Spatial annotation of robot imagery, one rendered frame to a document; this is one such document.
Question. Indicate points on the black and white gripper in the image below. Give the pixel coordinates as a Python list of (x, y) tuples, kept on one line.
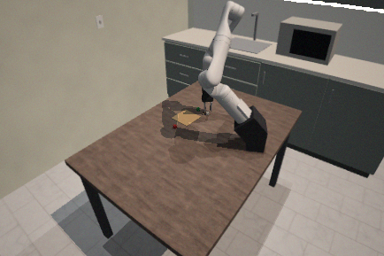
[(206, 98)]

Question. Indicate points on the tan square mat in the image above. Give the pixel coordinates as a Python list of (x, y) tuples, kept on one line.
[(186, 117)]

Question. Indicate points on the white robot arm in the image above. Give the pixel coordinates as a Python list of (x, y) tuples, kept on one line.
[(213, 64)]

